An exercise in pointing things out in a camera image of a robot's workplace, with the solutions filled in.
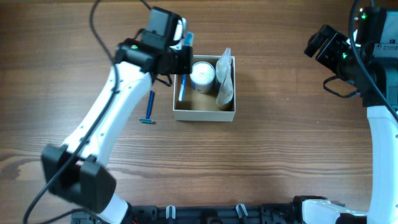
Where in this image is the blue white toothbrush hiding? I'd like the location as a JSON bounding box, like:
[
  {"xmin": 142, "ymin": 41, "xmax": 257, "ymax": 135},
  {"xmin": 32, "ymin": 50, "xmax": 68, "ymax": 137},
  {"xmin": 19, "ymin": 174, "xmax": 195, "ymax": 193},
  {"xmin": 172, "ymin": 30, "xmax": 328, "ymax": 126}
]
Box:
[{"xmin": 178, "ymin": 32, "xmax": 194, "ymax": 101}]

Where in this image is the cotton swab round container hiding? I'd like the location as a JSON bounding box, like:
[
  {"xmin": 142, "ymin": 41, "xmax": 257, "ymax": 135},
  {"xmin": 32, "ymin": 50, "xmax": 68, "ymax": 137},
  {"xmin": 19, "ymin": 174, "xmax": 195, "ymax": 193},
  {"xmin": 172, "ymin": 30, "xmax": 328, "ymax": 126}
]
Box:
[{"xmin": 190, "ymin": 61, "xmax": 216, "ymax": 93}]

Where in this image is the blue foam soap pump bottle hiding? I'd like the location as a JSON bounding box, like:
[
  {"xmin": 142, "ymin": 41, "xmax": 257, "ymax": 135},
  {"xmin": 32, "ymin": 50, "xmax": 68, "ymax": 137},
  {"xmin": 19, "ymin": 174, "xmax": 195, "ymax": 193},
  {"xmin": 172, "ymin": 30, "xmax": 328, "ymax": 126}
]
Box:
[{"xmin": 215, "ymin": 47, "xmax": 232, "ymax": 91}]

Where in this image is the white bamboo print lotion tube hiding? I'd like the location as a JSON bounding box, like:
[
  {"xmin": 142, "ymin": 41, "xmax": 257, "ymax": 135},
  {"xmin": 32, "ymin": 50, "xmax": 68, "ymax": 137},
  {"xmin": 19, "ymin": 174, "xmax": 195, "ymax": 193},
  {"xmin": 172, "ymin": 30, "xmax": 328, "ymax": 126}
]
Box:
[{"xmin": 216, "ymin": 75, "xmax": 234, "ymax": 110}]

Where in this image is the blue disposable razor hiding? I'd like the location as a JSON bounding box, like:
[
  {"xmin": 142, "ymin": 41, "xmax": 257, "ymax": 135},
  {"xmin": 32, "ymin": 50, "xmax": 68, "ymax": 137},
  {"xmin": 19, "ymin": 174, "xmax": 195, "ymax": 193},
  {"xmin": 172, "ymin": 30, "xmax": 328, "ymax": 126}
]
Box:
[{"xmin": 139, "ymin": 90, "xmax": 155, "ymax": 124}]

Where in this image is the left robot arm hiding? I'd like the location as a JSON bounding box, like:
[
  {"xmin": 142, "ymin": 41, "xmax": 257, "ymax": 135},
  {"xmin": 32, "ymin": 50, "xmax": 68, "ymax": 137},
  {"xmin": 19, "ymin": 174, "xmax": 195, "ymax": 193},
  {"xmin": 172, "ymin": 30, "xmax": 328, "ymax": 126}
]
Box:
[{"xmin": 41, "ymin": 7, "xmax": 193, "ymax": 223}]

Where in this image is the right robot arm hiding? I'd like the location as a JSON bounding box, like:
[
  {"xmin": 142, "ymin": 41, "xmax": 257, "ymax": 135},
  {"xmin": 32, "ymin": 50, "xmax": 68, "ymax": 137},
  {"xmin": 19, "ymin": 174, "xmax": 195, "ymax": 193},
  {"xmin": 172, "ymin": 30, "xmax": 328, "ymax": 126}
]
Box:
[{"xmin": 294, "ymin": 2, "xmax": 397, "ymax": 223}]

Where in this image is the white cardboard box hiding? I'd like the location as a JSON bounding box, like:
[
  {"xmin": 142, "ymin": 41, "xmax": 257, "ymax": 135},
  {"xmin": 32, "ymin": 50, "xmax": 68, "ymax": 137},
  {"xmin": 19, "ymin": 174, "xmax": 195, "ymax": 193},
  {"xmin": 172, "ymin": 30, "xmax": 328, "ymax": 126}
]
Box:
[{"xmin": 172, "ymin": 56, "xmax": 236, "ymax": 122}]

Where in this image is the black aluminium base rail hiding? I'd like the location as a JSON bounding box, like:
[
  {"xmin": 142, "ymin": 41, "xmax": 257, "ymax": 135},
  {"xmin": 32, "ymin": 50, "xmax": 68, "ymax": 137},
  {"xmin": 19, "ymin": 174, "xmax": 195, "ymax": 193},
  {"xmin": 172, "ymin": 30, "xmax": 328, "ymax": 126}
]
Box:
[{"xmin": 70, "ymin": 203, "xmax": 304, "ymax": 224}]

